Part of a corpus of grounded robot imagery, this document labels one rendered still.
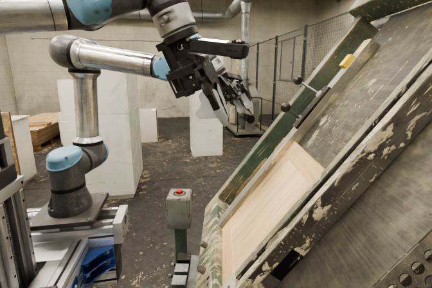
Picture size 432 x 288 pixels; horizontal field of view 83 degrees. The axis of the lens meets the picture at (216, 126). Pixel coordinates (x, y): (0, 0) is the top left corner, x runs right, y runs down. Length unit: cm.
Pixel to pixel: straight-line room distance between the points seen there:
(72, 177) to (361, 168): 91
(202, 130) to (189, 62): 412
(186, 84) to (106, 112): 264
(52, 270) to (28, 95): 916
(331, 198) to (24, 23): 69
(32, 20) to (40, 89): 928
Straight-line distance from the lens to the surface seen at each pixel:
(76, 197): 108
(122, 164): 324
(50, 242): 116
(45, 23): 57
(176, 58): 52
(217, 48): 48
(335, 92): 105
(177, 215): 136
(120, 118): 309
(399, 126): 64
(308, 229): 65
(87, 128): 112
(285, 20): 990
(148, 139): 586
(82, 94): 110
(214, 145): 471
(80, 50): 94
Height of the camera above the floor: 155
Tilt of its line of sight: 12 degrees down
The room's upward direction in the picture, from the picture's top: straight up
